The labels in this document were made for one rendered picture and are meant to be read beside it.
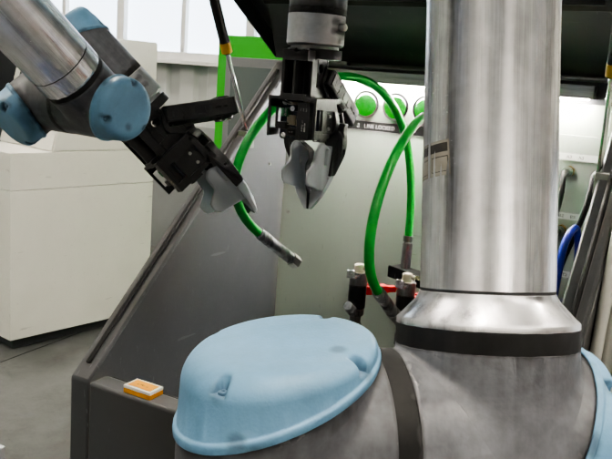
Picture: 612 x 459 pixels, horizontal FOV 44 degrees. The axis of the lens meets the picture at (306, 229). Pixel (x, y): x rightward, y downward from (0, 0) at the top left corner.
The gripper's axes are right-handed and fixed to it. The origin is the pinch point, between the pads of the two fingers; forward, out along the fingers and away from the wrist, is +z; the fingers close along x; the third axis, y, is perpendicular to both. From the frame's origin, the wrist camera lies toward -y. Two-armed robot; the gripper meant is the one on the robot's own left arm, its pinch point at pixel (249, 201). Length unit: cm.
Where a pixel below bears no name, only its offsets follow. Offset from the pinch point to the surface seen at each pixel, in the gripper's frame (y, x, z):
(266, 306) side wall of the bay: -1, -42, 28
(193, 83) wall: -178, -459, 13
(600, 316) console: -16, 29, 39
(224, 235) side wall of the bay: -1.2, -28.7, 7.7
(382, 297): -0.5, 13.6, 19.8
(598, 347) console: -13, 29, 41
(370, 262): -1.1, 17.3, 13.3
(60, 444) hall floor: 57, -197, 58
